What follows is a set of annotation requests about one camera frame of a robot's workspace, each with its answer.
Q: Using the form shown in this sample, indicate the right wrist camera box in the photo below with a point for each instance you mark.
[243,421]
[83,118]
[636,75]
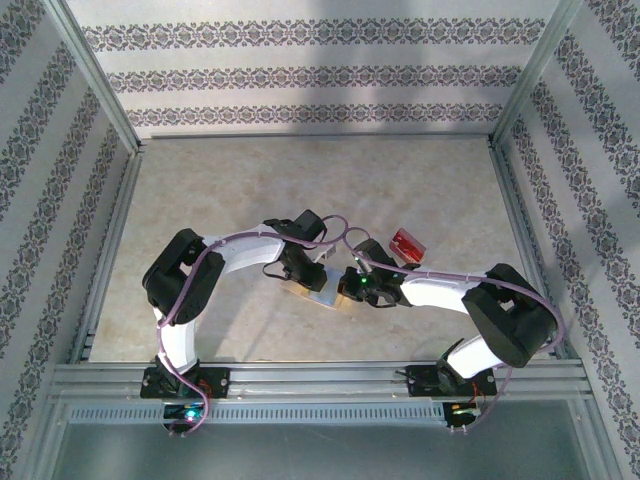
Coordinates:
[356,261]

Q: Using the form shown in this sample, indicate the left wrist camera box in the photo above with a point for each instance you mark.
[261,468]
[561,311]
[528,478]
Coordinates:
[326,253]

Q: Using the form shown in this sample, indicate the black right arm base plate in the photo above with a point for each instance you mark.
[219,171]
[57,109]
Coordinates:
[415,385]

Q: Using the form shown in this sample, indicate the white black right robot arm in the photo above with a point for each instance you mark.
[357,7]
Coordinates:
[440,295]

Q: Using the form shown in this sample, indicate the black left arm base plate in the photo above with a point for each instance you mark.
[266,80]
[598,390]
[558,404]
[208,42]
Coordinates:
[220,382]

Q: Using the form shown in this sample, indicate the red credit card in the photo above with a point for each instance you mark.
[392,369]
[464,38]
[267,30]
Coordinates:
[407,246]

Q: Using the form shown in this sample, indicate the grey metal panel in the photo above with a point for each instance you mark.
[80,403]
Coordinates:
[320,450]

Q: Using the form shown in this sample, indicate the aluminium frame post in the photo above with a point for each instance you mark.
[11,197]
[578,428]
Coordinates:
[96,75]
[536,70]

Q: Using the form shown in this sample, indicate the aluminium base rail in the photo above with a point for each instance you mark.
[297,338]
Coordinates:
[320,380]

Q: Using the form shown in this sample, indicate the aluminium side table rail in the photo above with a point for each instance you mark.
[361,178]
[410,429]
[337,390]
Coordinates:
[531,250]
[109,250]

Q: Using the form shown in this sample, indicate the beige card holder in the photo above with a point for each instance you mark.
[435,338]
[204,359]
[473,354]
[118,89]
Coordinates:
[330,287]

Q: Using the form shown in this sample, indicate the aluminium wall-side table rail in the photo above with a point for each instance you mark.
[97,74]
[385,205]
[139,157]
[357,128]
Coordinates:
[320,135]

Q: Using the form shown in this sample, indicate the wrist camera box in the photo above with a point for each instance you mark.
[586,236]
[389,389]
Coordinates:
[356,261]
[326,253]

